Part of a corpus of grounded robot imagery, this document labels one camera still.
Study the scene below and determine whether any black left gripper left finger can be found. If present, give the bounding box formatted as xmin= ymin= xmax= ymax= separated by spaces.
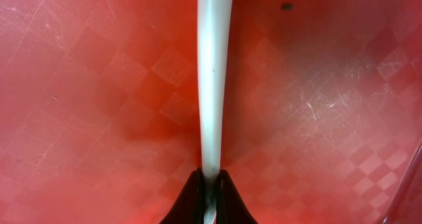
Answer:
xmin=160 ymin=168 xmax=204 ymax=224

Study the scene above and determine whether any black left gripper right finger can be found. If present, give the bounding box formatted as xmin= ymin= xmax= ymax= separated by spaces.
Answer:
xmin=216 ymin=170 xmax=258 ymax=224

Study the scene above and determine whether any white plastic fork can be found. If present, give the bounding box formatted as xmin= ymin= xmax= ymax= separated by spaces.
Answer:
xmin=197 ymin=0 xmax=233 ymax=224

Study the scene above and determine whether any red plastic tray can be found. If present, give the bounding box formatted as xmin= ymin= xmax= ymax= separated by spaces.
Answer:
xmin=1 ymin=0 xmax=421 ymax=223

